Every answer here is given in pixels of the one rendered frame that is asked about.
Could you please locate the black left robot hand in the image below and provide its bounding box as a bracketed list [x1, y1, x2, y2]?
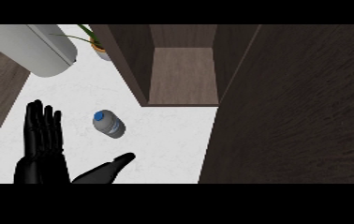
[12, 98, 137, 185]

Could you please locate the green potted plant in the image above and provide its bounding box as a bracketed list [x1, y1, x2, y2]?
[49, 23, 112, 62]

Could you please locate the dark brown cabinet door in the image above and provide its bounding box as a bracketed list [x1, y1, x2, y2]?
[198, 23, 354, 185]

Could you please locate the clear blue-capped water bottle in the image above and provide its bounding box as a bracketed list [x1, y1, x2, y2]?
[92, 109, 127, 140]

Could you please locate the brown wooden cabinet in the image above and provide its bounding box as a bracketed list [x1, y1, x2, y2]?
[89, 23, 263, 108]

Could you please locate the brown wooden panel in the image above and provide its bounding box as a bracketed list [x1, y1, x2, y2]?
[0, 52, 33, 128]

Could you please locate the pale grey rounded appliance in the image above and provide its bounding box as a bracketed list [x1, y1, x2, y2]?
[0, 23, 78, 79]

